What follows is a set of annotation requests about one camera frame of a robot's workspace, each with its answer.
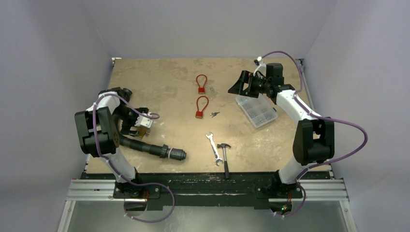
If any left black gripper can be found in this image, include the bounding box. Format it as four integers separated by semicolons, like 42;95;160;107
113;104;148;136

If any brass padlock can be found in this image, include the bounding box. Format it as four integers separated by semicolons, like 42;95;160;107
136;126;151;139

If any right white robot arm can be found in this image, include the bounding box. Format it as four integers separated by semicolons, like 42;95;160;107
228;63;335;197

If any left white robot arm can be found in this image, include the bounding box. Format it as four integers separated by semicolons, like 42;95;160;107
74;87;160;198

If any clear plastic screw box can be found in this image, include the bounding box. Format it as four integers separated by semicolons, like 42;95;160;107
235;94;278;128

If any silver wrench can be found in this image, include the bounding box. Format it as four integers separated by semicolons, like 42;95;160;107
205;132;223;166

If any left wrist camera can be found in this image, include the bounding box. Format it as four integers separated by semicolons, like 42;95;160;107
134;112;153;129

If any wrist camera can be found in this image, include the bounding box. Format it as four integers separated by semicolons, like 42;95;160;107
134;112;153;129
253;56;266;78

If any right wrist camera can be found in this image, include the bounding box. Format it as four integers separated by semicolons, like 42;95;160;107
253;56;266;78

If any small red cable padlock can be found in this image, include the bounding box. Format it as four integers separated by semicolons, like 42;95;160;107
195;74;208;94

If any black corrugated hose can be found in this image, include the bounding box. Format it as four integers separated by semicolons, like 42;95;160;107
110;88;188;162

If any black handled hammer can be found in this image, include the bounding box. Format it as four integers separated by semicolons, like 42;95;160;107
217;143;231;179

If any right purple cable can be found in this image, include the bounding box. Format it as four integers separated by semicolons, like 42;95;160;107
261;50;369;218

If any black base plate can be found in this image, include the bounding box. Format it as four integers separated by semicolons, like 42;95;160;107
80;172;330;214

